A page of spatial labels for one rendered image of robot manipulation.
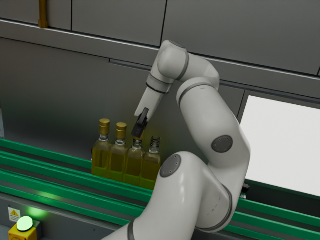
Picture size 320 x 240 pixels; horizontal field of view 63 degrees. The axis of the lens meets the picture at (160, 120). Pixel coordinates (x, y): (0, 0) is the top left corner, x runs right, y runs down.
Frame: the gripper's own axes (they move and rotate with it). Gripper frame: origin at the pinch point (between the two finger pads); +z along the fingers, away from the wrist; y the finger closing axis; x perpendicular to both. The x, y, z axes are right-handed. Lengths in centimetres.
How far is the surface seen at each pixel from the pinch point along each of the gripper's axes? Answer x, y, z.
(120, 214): 6.5, 13.5, 22.9
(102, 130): -10.5, 1.5, 5.7
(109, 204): 2.2, 13.8, 20.8
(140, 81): -6.9, -11.9, -10.3
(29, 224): -18.1, 19.1, 37.5
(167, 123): 7.9, -11.7, -0.3
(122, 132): -4.3, 1.5, 3.3
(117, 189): 2.2, 6.4, 20.9
